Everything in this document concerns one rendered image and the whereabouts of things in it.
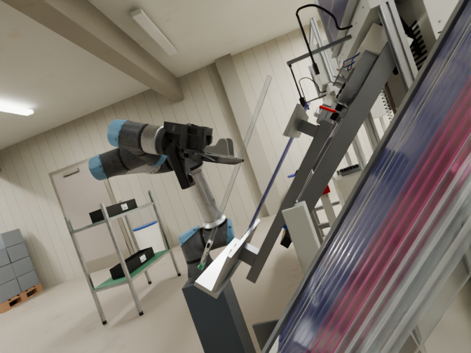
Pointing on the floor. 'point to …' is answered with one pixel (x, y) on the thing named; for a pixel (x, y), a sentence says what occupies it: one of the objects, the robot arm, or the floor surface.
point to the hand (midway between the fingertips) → (237, 162)
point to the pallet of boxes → (15, 271)
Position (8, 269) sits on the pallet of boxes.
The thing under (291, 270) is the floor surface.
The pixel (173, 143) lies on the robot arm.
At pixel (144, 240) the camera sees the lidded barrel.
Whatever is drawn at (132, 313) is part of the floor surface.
